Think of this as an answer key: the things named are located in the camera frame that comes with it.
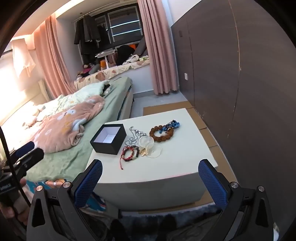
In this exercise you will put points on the person's left hand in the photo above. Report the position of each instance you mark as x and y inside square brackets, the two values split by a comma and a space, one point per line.
[22, 204]

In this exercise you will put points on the black box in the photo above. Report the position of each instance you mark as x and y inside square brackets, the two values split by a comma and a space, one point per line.
[101, 148]

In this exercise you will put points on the black bag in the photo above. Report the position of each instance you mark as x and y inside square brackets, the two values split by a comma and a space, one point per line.
[123, 54]

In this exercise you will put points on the dark wooden wardrobe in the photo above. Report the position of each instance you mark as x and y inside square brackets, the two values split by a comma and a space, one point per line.
[242, 81]

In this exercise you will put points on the pink curtain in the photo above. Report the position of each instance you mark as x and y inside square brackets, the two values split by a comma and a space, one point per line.
[55, 58]
[159, 46]

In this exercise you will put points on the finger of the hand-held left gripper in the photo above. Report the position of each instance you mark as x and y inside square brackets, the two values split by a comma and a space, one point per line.
[25, 148]
[32, 158]

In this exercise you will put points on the patterned platform mattress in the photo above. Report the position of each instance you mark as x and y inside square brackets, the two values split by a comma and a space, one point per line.
[108, 73]

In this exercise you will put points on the cardboard floor sheet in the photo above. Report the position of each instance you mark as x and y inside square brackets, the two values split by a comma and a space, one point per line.
[208, 129]

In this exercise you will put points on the white printed cushion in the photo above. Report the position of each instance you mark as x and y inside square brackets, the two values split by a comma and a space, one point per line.
[135, 59]

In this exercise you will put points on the colourful plush pile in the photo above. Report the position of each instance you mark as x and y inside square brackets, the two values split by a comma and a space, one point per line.
[87, 69]

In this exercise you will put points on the small white folding table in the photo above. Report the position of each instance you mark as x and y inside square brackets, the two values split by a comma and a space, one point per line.
[106, 55]

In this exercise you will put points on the bed with green sheet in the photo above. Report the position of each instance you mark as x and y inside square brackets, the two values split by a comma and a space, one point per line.
[69, 160]

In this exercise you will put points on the grey pillow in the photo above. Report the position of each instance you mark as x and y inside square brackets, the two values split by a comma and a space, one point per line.
[141, 47]

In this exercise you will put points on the window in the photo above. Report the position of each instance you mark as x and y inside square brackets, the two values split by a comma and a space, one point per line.
[124, 23]

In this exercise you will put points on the grey shaggy rug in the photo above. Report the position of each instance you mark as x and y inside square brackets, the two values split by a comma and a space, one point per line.
[143, 222]

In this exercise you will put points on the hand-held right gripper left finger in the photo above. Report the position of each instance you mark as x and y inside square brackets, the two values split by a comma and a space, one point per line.
[89, 183]

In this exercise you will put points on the dark hanging clothes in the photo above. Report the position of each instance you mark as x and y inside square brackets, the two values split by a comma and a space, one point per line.
[86, 34]

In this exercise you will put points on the light green quilt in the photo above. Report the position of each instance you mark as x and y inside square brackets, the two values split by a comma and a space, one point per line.
[90, 90]

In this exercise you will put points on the pink printed blanket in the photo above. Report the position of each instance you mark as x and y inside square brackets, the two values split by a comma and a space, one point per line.
[62, 129]

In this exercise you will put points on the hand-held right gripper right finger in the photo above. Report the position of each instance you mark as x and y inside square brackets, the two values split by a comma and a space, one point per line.
[212, 183]

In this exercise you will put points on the white hanging cloth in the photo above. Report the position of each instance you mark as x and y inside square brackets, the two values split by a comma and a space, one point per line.
[23, 58]

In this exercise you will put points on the orange box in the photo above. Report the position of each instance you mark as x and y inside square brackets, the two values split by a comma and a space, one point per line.
[102, 64]

